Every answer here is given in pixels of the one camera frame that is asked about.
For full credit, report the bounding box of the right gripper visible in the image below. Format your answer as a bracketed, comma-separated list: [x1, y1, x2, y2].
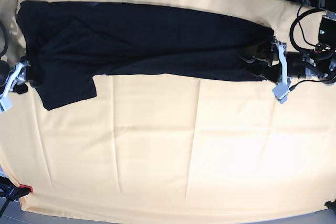
[5, 61, 42, 94]

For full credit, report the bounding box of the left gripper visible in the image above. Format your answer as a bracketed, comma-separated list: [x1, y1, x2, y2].
[239, 37, 318, 85]

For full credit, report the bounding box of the dark navy T-shirt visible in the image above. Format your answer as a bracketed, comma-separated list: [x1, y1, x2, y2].
[16, 1, 274, 110]

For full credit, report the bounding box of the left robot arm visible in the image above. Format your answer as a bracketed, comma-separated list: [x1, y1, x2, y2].
[239, 0, 335, 91]

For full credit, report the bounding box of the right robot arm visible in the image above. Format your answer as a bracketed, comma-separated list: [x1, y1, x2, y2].
[1, 0, 36, 98]

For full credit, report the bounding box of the red black table clamp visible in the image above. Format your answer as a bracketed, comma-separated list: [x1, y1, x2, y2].
[1, 177, 33, 201]

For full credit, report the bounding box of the cream yellow table cloth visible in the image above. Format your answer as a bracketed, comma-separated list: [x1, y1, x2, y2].
[0, 0, 336, 220]

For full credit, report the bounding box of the black corner clamp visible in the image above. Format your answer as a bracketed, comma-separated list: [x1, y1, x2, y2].
[324, 200, 336, 212]

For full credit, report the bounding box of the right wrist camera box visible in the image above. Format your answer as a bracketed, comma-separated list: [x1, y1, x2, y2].
[0, 96, 13, 114]

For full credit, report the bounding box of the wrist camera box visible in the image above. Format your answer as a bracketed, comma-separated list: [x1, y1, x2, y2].
[0, 96, 13, 114]
[272, 83, 290, 104]

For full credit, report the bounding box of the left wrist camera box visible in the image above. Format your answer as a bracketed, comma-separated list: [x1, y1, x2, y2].
[272, 83, 290, 104]

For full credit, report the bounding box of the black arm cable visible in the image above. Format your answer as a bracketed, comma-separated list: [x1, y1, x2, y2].
[289, 3, 326, 54]

